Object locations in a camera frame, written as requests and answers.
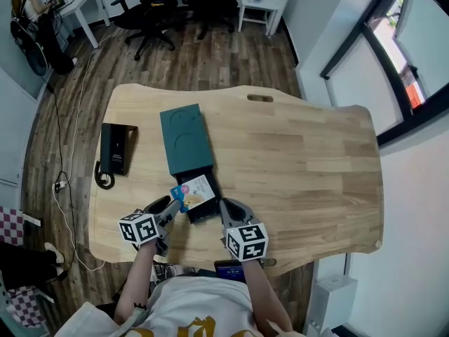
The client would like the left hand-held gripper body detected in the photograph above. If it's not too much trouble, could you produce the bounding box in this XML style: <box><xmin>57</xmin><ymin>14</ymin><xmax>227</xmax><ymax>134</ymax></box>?
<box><xmin>118</xmin><ymin>207</ymin><xmax>173</xmax><ymax>258</ymax></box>

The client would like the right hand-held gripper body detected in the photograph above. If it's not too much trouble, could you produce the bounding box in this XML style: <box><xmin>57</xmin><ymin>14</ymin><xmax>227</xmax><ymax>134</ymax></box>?
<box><xmin>220</xmin><ymin>219</ymin><xmax>276</xmax><ymax>268</ymax></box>

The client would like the white and blue printed packet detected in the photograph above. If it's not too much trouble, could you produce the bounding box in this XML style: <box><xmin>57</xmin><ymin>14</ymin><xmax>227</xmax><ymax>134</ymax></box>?
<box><xmin>169</xmin><ymin>173</ymin><xmax>217</xmax><ymax>213</ymax></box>

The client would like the dark green drawer box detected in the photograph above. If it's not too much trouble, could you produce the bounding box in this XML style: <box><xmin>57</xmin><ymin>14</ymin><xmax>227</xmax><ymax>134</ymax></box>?
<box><xmin>159</xmin><ymin>103</ymin><xmax>222</xmax><ymax>224</ymax></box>

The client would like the person's right forearm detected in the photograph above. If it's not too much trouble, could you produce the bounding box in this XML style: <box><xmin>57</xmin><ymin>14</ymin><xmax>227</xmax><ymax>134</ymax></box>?
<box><xmin>241</xmin><ymin>258</ymin><xmax>294</xmax><ymax>333</ymax></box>

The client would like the person's left forearm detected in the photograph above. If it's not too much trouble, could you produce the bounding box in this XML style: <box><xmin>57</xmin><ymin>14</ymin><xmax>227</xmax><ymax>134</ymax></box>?
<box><xmin>114</xmin><ymin>240</ymin><xmax>157</xmax><ymax>326</ymax></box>

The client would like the tablet with blue screen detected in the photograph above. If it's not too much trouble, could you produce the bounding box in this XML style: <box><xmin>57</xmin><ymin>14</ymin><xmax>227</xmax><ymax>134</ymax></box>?
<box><xmin>213</xmin><ymin>259</ymin><xmax>246</xmax><ymax>283</ymax></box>

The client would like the black desk device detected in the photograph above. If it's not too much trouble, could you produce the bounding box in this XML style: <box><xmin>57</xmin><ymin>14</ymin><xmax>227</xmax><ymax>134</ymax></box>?
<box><xmin>100</xmin><ymin>122</ymin><xmax>139</xmax><ymax>177</ymax></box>

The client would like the person's white printed shirt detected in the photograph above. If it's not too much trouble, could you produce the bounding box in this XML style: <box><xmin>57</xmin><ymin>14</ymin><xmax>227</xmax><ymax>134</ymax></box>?
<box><xmin>54</xmin><ymin>275</ymin><xmax>278</xmax><ymax>337</ymax></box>

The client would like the white floor appliance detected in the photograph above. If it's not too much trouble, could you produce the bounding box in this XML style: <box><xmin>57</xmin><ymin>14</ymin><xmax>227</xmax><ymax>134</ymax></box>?
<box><xmin>307</xmin><ymin>274</ymin><xmax>359</xmax><ymax>337</ymax></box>

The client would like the pink checkered cloth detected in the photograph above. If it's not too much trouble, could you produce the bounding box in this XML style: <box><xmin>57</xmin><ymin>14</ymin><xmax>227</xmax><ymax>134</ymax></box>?
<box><xmin>6</xmin><ymin>285</ymin><xmax>47</xmax><ymax>326</ymax></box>
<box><xmin>0</xmin><ymin>205</ymin><xmax>25</xmax><ymax>247</ymax></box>

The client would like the black floor fan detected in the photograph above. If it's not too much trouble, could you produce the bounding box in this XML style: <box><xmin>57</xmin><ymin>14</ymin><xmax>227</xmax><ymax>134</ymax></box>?
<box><xmin>25</xmin><ymin>40</ymin><xmax>49</xmax><ymax>77</ymax></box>

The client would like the small white side table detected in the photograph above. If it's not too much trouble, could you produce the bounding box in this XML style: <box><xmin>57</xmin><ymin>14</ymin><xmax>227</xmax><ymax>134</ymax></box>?
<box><xmin>238</xmin><ymin>0</ymin><xmax>281</xmax><ymax>37</ymax></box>

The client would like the white desk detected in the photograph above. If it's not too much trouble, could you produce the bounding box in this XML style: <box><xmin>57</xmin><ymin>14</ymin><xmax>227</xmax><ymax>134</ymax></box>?
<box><xmin>52</xmin><ymin>0</ymin><xmax>112</xmax><ymax>50</ymax></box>

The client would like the black coiled cable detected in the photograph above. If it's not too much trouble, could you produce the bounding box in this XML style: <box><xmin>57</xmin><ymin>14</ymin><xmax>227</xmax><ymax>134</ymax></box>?
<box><xmin>93</xmin><ymin>159</ymin><xmax>116</xmax><ymax>190</ymax></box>

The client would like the thin white cable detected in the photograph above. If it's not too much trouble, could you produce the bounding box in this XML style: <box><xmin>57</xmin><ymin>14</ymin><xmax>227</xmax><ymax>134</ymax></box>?
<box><xmin>65</xmin><ymin>0</ymin><xmax>119</xmax><ymax>186</ymax></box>

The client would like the black window frame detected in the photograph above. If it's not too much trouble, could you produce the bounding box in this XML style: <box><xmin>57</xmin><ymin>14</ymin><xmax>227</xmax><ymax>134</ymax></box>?
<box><xmin>319</xmin><ymin>0</ymin><xmax>449</xmax><ymax>149</ymax></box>

